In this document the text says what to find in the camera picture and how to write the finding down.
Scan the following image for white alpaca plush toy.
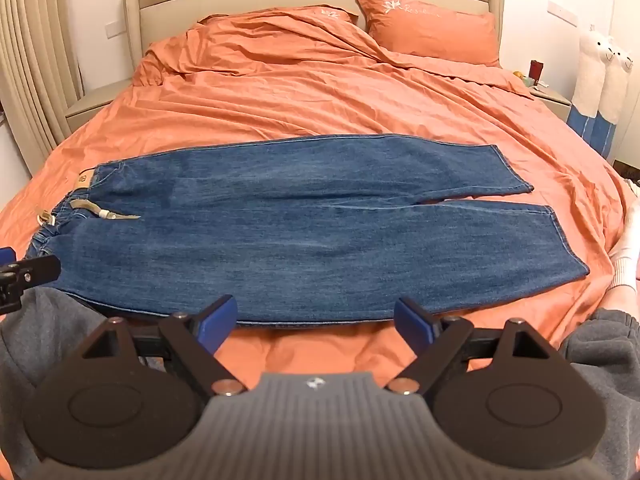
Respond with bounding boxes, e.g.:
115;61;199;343
567;25;615;138
594;42;636;158

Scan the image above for person's left leg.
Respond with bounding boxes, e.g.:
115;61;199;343
0;285;168;480

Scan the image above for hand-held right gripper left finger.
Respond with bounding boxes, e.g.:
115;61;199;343
82;294;249;397

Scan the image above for person's right leg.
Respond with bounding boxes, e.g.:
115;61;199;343
557;280;640;480

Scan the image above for khaki fabric belt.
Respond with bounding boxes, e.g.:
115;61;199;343
36;196;142;227

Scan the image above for orange duvet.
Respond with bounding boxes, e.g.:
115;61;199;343
0;6;636;386

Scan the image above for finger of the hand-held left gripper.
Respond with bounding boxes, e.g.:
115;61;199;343
14;254;62;291

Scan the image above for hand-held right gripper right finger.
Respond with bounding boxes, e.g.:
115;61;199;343
384;296;551;395

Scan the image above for orange embroidered pillow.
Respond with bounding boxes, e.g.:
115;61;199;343
197;6;360;28
355;0;502;68

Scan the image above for white wall switch panel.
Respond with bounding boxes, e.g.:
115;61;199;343
547;1;579;26

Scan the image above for white sock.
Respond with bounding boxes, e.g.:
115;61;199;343
606;200;640;293

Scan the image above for beige nightstand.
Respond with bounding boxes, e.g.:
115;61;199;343
65;80;133;133
530;82;573;123

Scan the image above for beige pleated curtain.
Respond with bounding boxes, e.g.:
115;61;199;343
0;0;83;176

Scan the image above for person's leg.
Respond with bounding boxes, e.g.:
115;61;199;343
0;285;168;480
557;280;640;480

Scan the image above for blue denim pants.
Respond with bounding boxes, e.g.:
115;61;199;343
31;133;590;328

